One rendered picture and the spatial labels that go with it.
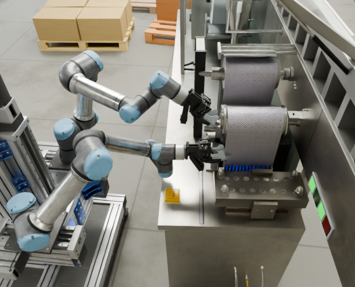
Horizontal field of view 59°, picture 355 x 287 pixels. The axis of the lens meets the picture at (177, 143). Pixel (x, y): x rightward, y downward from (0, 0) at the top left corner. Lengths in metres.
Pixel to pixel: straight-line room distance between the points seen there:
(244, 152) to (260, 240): 0.42
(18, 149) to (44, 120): 2.12
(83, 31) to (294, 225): 3.90
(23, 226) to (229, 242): 0.91
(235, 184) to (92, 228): 1.23
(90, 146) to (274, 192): 0.81
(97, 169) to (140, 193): 1.50
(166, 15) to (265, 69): 3.74
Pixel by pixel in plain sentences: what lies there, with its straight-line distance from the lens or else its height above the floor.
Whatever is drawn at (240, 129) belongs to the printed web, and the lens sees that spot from 1.38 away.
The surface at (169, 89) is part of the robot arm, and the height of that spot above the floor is 1.44.
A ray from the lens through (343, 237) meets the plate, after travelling 1.14.
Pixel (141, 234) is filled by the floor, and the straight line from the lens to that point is 2.51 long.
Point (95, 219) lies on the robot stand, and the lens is 2.39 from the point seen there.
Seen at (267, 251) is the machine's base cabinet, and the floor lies 0.69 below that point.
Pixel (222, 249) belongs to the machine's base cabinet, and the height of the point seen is 0.70.
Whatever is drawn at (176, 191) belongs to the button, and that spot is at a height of 0.92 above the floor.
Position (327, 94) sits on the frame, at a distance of 1.27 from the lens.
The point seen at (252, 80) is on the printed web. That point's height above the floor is 1.35.
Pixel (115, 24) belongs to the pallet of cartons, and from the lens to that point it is 4.59.
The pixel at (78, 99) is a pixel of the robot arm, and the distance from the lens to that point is 1.75.
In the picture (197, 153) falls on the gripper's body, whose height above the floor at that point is 1.12.
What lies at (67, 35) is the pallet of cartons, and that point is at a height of 0.23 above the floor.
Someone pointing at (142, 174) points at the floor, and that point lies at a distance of 2.86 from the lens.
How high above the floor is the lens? 2.15
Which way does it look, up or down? 44 degrees down
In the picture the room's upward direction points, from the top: 1 degrees counter-clockwise
